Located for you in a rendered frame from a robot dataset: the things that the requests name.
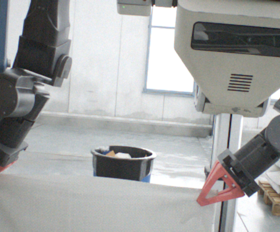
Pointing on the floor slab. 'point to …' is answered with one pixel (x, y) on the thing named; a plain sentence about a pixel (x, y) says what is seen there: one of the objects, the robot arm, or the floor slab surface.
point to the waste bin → (123, 163)
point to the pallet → (276, 200)
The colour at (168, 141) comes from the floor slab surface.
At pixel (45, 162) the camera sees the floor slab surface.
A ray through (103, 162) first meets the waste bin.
